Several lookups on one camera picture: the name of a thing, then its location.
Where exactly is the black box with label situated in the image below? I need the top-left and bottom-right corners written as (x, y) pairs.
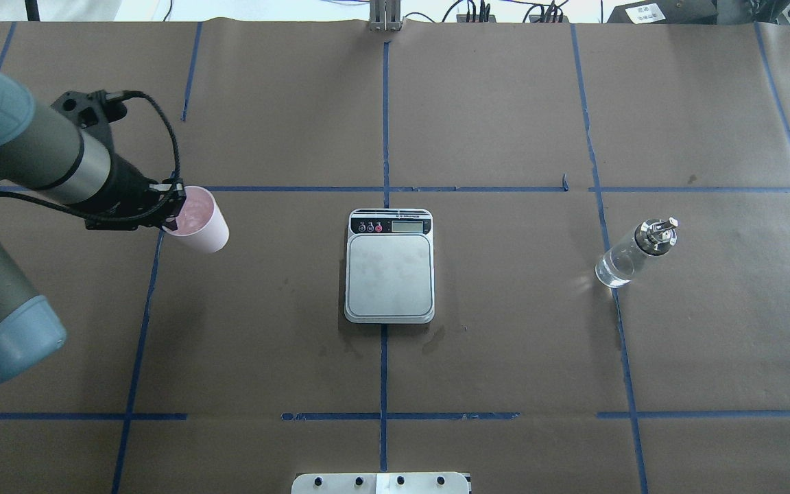
top-left (605, 1), bottom-right (718, 25)

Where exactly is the pink paper cup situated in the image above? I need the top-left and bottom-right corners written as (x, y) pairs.
top-left (164, 187), bottom-right (230, 254)

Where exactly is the digital kitchen scale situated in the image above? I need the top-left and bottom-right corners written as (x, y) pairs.
top-left (343, 209), bottom-right (435, 325)

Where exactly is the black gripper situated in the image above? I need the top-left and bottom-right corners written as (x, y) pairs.
top-left (51, 90), bottom-right (186, 233)

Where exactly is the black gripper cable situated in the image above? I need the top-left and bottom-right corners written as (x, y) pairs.
top-left (0, 91), bottom-right (184, 224)

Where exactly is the glass sauce bottle metal spout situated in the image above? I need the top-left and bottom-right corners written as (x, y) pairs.
top-left (595, 217), bottom-right (680, 288)

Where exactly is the aluminium frame post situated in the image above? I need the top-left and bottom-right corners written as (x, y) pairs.
top-left (368, 0), bottom-right (403, 32)

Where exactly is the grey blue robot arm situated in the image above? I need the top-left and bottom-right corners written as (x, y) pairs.
top-left (0, 70), bottom-right (187, 385)

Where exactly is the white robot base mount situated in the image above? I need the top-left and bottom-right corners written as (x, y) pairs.
top-left (291, 471), bottom-right (472, 493)

